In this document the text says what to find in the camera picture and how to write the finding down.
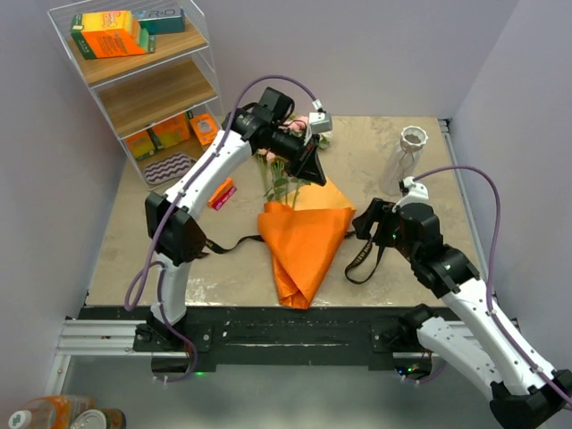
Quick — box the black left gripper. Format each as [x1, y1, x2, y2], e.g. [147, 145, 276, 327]
[269, 126, 327, 187]

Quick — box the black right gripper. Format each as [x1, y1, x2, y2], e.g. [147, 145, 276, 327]
[351, 198, 419, 263]

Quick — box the pink flower bunch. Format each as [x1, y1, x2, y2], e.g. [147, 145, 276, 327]
[255, 114, 310, 209]

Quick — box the black printed ribbon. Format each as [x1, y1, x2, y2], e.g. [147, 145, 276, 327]
[196, 225, 390, 285]

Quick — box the orange wrapping paper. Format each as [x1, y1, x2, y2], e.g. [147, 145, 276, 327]
[257, 180, 356, 309]

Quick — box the white rose stem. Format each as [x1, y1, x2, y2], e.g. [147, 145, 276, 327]
[318, 131, 332, 150]

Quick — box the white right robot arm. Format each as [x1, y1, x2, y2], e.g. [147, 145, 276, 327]
[352, 198, 571, 428]

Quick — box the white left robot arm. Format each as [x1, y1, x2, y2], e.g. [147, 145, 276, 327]
[145, 88, 332, 350]

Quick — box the white ceramic vase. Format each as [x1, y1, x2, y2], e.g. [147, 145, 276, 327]
[381, 125, 428, 196]

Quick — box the orange pink sponge box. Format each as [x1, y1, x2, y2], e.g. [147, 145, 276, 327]
[207, 177, 236, 211]

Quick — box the orange box bottom shelf right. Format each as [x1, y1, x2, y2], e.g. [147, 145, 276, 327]
[189, 114, 219, 147]

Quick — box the orange box shelf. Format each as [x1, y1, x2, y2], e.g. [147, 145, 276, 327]
[189, 114, 219, 147]
[123, 130, 156, 161]

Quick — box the orange green box bottom middle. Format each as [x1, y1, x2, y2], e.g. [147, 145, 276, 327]
[148, 114, 190, 150]

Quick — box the purple wavy striped mat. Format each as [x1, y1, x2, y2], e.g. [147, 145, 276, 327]
[143, 152, 196, 186]

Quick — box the orange box bottom shelf left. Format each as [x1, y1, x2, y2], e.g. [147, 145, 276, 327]
[123, 130, 156, 161]

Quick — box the green box on shelf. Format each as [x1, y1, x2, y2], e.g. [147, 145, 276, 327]
[138, 28, 156, 54]

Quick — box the teal box on shelf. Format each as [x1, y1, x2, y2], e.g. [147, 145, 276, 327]
[132, 6, 185, 35]

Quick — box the orange sponge box on shelf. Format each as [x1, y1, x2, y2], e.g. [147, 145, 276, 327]
[71, 10, 146, 60]

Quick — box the metal tin can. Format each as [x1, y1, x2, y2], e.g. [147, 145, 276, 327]
[71, 408, 127, 429]

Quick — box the orange juice bottle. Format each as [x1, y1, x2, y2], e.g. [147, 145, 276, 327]
[8, 395, 95, 429]

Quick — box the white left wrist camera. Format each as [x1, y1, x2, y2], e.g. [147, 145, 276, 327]
[307, 111, 332, 134]

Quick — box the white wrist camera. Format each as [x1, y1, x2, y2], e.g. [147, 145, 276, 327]
[392, 176, 429, 213]
[307, 111, 332, 134]

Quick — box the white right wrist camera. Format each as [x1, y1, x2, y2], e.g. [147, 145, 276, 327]
[392, 176, 429, 213]

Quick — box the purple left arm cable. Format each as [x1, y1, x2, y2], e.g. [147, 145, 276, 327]
[122, 74, 324, 383]

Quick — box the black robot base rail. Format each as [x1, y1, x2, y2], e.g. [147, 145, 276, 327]
[133, 305, 475, 376]

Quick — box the white wire wooden shelf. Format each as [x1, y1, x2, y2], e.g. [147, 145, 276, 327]
[46, 0, 232, 167]

